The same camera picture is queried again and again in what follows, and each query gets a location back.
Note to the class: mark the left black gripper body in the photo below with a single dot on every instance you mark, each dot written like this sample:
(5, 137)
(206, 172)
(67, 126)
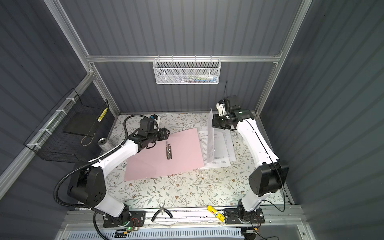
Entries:
(161, 135)

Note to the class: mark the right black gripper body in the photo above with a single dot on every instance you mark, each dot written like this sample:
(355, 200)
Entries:
(220, 122)

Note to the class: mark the pink file folder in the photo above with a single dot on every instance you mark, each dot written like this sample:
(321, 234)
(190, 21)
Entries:
(152, 163)

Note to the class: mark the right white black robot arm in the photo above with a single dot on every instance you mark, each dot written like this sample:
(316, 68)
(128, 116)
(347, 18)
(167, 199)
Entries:
(270, 172)

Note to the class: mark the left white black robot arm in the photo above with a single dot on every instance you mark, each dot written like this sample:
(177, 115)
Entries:
(87, 184)

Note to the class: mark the metal folder clip mechanism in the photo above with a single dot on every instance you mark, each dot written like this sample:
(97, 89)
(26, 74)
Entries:
(168, 150)

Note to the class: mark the silver metal can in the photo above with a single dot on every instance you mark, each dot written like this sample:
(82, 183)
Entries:
(105, 144)

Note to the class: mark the yellow marker in basket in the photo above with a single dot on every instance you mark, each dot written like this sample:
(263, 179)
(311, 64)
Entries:
(102, 115)

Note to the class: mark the black foam pad in basket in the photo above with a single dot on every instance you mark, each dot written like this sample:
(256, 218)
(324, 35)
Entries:
(82, 124)

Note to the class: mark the floral table mat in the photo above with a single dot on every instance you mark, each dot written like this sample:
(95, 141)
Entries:
(199, 188)

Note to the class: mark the white wire wall basket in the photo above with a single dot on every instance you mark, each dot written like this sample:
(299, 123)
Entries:
(187, 72)

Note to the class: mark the black handled pliers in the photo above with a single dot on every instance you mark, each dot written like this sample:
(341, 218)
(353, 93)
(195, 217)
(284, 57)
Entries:
(161, 211)

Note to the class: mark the black wire side basket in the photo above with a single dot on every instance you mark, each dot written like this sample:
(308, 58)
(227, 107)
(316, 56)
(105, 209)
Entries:
(71, 134)

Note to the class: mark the yellow tube on rail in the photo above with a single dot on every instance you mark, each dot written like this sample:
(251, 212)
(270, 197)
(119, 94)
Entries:
(216, 213)

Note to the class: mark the white ventilated cable duct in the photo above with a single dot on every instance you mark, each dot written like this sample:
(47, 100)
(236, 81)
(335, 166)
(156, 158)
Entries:
(178, 234)

